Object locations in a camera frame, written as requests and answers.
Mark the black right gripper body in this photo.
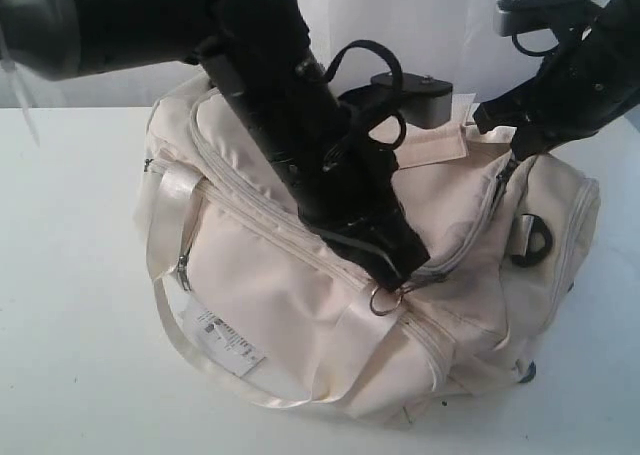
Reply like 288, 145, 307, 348
520, 19, 639, 149

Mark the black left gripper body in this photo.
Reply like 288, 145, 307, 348
199, 39, 400, 245

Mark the cream fabric duffel bag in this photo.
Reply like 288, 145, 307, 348
137, 74, 593, 423

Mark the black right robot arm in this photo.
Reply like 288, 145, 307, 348
369, 0, 639, 290

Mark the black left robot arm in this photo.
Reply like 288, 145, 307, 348
1, 0, 411, 290

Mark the white backdrop curtain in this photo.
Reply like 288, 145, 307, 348
17, 0, 609, 108

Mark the white paper label tag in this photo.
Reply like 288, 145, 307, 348
182, 299, 264, 378

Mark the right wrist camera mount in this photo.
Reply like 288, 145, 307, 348
493, 0, 596, 57

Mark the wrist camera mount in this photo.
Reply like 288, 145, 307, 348
493, 0, 596, 57
362, 72, 453, 129

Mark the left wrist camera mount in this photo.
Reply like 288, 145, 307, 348
362, 72, 453, 129

